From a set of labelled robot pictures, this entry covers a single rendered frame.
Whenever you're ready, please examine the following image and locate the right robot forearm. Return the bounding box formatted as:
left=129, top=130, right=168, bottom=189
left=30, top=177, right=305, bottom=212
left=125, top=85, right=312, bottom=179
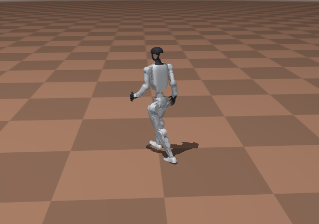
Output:
left=171, top=85, right=177, bottom=98

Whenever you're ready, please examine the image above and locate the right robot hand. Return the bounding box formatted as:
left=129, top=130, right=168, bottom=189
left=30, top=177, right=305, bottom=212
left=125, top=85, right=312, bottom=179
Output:
left=169, top=96, right=176, bottom=106

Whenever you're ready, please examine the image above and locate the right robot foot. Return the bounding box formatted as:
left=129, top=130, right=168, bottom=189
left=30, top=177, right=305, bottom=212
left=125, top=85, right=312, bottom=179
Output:
left=150, top=140, right=162, bottom=148

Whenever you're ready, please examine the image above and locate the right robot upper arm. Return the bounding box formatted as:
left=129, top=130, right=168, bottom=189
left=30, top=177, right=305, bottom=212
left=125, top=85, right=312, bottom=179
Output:
left=167, top=64, right=176, bottom=86

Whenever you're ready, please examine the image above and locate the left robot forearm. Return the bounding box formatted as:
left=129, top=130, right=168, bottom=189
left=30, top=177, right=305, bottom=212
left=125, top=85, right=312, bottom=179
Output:
left=134, top=85, right=146, bottom=98

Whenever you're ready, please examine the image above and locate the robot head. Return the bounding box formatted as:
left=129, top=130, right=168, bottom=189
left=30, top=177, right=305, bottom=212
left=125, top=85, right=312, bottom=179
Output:
left=151, top=47, right=163, bottom=65

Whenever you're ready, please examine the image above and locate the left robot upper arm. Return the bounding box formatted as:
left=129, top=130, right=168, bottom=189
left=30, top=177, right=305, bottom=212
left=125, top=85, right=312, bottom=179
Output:
left=143, top=66, right=153, bottom=90

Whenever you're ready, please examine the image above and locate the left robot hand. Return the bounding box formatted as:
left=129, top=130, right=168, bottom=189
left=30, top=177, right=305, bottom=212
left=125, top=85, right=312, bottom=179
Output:
left=130, top=92, right=137, bottom=101

